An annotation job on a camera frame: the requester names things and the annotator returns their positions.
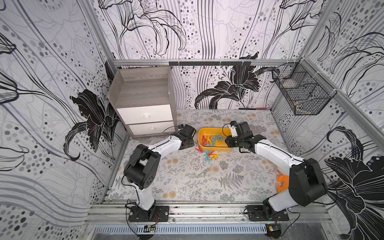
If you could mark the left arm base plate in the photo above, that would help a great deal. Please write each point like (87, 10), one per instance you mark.
(156, 214)

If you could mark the black wall rail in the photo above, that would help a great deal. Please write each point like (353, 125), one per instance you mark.
(207, 63)

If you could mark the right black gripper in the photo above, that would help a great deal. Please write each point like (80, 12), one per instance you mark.
(233, 141)

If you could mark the orange monster plush toy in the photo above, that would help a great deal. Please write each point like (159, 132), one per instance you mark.
(283, 183)

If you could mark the wooden two-drawer cabinet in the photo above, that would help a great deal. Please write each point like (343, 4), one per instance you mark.
(144, 101)

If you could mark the white cable duct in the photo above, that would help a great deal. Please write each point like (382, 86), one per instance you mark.
(183, 229)

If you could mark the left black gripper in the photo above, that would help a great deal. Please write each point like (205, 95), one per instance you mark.
(191, 144)

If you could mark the red-handled screwdriver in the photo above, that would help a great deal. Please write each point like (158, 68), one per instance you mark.
(254, 109)

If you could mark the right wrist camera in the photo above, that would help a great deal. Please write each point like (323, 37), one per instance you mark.
(233, 128)

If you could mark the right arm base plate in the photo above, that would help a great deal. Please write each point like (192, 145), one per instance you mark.
(258, 213)

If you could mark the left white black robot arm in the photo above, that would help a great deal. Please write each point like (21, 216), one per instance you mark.
(143, 164)

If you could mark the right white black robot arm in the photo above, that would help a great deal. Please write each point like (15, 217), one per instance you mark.
(306, 181)

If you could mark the teal clothespin in pile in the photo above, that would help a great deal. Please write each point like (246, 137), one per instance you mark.
(207, 155)

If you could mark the yellow plastic storage box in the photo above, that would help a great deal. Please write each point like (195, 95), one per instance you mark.
(213, 139)

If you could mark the black wire wall basket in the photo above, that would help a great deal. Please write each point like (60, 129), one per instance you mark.
(302, 89)

